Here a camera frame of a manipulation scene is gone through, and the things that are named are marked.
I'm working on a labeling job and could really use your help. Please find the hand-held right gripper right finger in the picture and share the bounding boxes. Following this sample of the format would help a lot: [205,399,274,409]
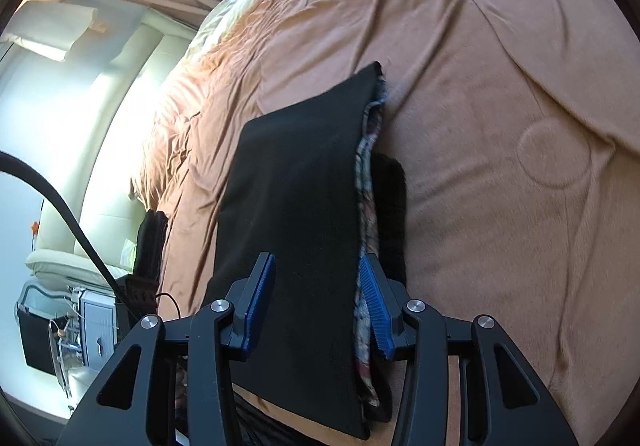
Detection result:
[357,253,581,446]

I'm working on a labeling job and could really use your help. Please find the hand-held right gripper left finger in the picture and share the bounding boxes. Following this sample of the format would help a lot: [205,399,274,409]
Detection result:
[60,252,277,446]

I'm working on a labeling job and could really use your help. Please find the black pants with patterned trim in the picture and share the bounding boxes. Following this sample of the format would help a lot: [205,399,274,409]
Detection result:
[202,60,408,441]

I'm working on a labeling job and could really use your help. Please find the dark bag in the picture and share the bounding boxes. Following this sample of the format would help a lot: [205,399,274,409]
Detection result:
[131,209,168,322]

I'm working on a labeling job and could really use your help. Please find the white bedside cabinet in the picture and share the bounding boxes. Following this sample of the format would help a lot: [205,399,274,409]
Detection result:
[75,289,121,367]

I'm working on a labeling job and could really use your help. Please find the orange blanket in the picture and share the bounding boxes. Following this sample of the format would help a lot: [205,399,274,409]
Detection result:
[130,0,640,446]

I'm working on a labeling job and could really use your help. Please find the black pouch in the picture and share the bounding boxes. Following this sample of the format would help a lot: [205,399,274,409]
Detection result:
[17,296,66,374]

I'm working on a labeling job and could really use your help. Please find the cream padded headboard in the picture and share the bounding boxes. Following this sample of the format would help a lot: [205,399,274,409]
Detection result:
[25,21,201,287]

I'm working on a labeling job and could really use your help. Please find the white hanging garment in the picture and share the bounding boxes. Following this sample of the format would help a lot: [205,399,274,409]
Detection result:
[0,1,101,62]

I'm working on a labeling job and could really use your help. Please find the thick black cable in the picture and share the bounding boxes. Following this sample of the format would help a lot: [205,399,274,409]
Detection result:
[0,151,141,322]

